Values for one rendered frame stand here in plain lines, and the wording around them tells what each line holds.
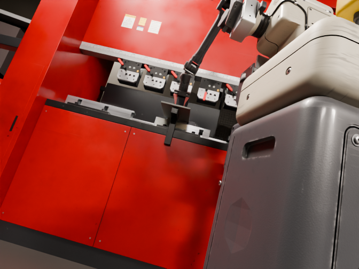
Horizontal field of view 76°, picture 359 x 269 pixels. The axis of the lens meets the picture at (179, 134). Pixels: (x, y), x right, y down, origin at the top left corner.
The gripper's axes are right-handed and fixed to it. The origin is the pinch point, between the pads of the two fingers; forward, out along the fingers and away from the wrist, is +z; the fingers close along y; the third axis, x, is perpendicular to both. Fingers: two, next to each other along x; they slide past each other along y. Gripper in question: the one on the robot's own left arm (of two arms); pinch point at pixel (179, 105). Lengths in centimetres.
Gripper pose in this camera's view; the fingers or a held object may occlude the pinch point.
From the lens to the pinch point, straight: 147.5
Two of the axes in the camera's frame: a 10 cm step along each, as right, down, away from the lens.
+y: -9.7, -2.5, 0.6
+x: -1.3, 2.7, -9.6
